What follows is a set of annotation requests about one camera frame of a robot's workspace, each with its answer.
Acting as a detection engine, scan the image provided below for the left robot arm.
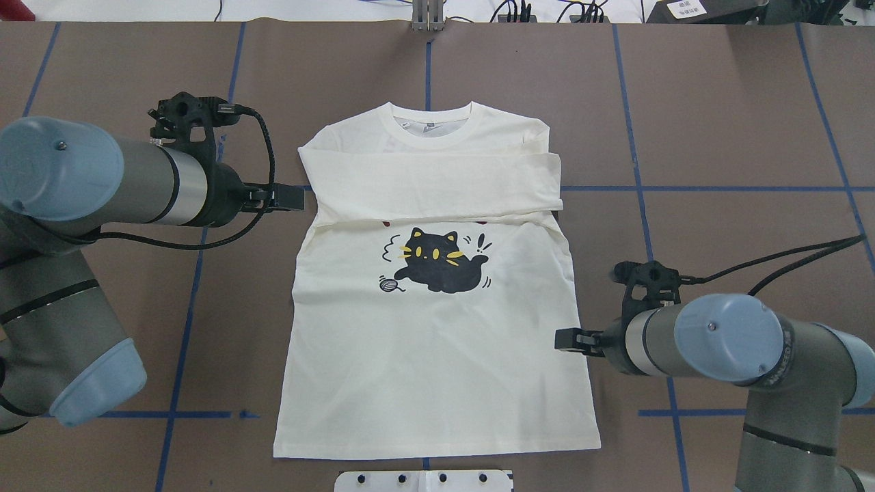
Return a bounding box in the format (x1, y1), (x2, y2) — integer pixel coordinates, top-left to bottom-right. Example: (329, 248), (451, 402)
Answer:
(2, 116), (304, 434)

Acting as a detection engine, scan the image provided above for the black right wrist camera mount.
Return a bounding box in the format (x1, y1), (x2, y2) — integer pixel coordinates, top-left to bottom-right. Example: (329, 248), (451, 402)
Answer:
(609, 261), (697, 326)

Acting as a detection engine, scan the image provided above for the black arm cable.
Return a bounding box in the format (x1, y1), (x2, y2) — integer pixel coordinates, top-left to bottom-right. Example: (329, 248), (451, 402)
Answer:
(680, 234), (867, 296)
(89, 106), (277, 251)

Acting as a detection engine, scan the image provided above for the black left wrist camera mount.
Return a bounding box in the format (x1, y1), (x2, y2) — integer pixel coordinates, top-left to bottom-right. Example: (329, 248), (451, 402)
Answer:
(148, 92), (240, 144)

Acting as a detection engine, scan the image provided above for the cream cat print shirt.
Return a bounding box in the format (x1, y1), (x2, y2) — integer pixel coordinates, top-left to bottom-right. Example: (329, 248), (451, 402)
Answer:
(273, 102), (601, 461)

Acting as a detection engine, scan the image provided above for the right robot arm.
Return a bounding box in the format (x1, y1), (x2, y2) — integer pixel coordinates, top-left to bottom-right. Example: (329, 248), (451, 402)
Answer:
(555, 294), (873, 491)

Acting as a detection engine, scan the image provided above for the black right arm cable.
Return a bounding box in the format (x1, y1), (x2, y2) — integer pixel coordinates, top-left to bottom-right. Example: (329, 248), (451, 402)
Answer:
(680, 234), (867, 296)

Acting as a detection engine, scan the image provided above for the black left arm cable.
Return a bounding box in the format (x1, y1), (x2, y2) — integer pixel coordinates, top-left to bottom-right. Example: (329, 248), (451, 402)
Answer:
(89, 106), (277, 251)

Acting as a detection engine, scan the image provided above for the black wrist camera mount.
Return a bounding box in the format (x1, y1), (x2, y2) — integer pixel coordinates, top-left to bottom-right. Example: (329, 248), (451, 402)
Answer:
(148, 92), (240, 144)
(609, 261), (697, 326)

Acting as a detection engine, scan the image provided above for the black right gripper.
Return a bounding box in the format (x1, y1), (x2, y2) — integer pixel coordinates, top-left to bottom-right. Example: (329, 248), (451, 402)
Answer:
(555, 318), (631, 376)

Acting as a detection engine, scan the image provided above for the aluminium frame post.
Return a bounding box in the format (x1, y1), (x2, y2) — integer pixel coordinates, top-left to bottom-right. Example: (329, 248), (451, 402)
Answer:
(409, 0), (446, 32)

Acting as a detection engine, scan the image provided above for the white camera pole with base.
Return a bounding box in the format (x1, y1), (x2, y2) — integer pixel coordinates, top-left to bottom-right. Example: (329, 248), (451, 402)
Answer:
(334, 469), (515, 491)

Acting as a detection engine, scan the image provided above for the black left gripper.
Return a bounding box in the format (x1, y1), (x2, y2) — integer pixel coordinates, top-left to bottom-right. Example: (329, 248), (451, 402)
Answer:
(205, 163), (306, 228)

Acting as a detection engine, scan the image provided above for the black power adapter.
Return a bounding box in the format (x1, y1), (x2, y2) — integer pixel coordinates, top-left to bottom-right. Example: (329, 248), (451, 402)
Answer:
(645, 1), (769, 25)

